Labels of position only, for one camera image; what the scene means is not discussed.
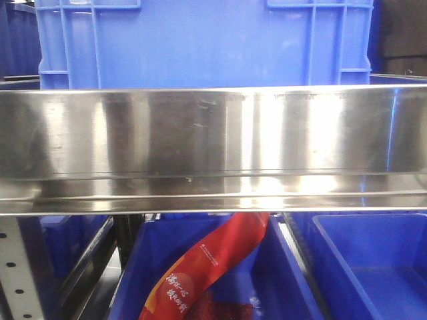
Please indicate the blue bin centre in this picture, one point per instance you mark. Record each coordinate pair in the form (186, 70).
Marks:
(269, 279)

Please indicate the stainless steel shelf rail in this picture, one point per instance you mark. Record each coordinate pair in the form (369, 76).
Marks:
(324, 148)

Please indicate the large blue plastic crate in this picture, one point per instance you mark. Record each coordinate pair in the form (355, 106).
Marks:
(191, 44)

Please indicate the blue bin right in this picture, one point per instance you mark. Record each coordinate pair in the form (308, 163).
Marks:
(366, 265)

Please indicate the perforated grey rack upright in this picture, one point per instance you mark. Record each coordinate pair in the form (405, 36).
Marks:
(17, 279)

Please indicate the blue bin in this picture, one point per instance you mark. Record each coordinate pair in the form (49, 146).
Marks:
(269, 279)
(366, 265)
(79, 247)

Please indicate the blue bin lower left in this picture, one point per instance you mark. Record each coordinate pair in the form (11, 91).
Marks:
(79, 247)

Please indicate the red snack bag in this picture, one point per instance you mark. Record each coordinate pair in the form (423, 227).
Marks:
(203, 264)

